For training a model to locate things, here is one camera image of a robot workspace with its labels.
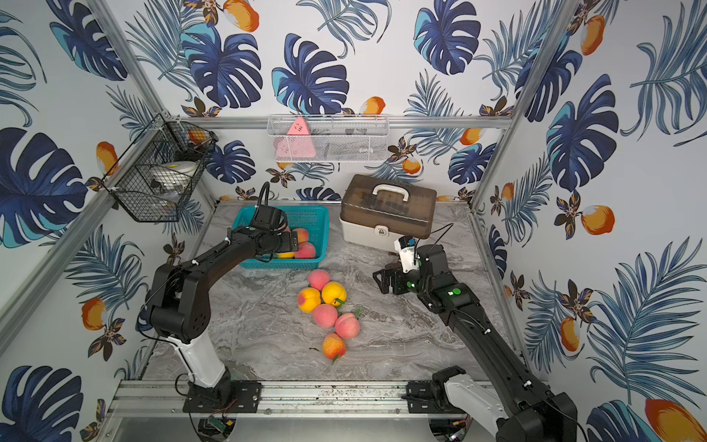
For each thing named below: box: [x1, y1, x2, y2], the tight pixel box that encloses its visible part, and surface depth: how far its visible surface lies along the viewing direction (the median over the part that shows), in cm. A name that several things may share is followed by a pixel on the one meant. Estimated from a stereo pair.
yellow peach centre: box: [321, 280, 348, 307], surface depth 90 cm
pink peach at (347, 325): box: [335, 312, 360, 339], surface depth 83 cm
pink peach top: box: [307, 268, 331, 291], surface depth 94 cm
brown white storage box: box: [339, 174, 438, 251], surface depth 97 cm
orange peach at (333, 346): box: [322, 332, 348, 360], surface depth 80 cm
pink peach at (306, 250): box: [294, 242, 316, 259], surface depth 99 cm
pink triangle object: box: [273, 116, 317, 159], surface depth 92 cm
